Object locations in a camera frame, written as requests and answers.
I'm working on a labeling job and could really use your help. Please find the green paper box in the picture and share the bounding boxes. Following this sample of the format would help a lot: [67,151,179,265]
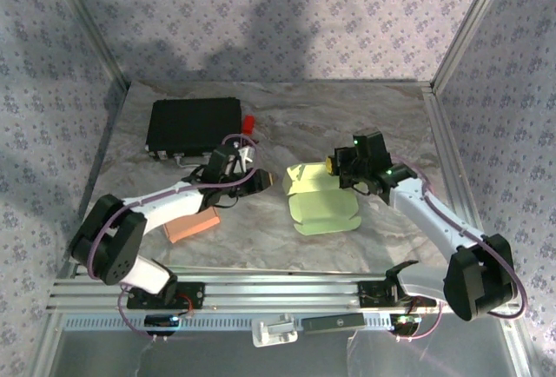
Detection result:
[281,162,362,237]

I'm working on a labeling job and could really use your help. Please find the orange paper box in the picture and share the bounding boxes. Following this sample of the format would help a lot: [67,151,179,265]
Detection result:
[162,207,221,244]

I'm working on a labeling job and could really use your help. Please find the black ribbed carrying case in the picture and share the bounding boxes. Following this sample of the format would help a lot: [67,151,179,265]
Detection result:
[144,96,243,168]

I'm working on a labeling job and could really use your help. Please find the dark rectangular bar device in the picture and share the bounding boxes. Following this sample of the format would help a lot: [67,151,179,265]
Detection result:
[301,312,367,334]

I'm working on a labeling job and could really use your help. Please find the small left controller board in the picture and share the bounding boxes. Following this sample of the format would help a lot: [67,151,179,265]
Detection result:
[144,314,182,337]

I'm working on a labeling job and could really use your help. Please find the small controller board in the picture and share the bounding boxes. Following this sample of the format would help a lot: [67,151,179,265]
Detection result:
[389,314,423,337]
[144,314,182,337]

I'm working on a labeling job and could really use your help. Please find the small right controller board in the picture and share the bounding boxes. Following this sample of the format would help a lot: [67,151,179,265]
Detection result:
[389,314,423,337]

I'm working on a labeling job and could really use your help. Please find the grey metal base panel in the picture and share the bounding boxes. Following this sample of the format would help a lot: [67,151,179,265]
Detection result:
[32,312,533,377]

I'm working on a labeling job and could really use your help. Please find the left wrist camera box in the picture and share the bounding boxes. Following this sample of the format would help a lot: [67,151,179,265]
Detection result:
[208,144,258,179]

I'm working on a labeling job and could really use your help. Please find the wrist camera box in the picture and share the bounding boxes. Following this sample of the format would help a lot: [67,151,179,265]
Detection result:
[208,144,258,179]
[352,130,391,170]

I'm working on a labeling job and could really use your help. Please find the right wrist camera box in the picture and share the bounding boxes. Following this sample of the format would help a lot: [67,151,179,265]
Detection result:
[352,130,391,170]

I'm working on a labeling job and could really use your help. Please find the aluminium side rail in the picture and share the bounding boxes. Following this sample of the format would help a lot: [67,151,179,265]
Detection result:
[423,83,494,274]

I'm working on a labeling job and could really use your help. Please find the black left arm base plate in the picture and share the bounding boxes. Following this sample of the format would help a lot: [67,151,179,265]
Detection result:
[125,281,206,311]

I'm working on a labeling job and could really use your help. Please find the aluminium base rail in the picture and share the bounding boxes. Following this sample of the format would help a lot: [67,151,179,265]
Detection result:
[45,266,522,314]

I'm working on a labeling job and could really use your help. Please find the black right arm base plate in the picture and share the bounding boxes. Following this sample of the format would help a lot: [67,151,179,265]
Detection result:
[358,280,438,309]

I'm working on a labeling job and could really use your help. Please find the grey slotted cable duct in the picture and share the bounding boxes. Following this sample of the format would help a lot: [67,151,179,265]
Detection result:
[60,312,394,331]

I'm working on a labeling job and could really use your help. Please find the white plastic bracket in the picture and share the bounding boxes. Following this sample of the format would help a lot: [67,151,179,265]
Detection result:
[251,312,299,347]

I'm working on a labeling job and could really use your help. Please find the aluminium frame post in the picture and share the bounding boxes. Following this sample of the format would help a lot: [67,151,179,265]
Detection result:
[429,0,516,94]

